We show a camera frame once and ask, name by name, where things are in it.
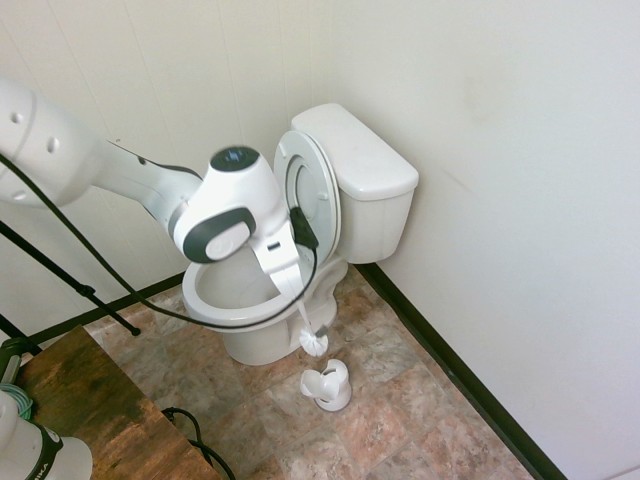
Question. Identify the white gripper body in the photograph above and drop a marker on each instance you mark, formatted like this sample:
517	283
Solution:
280	260

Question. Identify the white toilet brush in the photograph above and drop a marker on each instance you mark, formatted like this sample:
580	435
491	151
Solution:
312	345

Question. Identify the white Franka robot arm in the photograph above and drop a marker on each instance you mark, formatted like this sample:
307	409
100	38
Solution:
230	195

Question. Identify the white toilet seat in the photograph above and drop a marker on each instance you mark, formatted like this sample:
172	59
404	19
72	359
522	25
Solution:
330	200

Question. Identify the white toilet lid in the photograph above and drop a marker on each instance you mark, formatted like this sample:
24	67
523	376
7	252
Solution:
307	185

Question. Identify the white toilet bowl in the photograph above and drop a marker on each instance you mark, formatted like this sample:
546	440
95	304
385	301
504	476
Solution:
260	340

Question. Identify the white toilet tank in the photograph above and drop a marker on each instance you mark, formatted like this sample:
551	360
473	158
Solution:
375	230

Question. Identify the white toilet brush holder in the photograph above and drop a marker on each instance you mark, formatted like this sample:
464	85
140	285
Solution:
332	392

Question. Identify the white tank lid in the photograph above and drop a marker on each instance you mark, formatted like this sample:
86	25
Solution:
350	145

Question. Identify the black tripod legs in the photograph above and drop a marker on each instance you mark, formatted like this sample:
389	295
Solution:
85	291

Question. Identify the dark wooden table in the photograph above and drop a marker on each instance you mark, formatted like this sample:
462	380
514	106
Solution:
100	400

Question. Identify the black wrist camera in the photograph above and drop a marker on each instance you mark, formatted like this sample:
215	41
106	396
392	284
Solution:
302	227

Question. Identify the black wall baseboard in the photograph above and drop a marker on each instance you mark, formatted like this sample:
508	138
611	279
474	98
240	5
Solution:
150	290
450	360

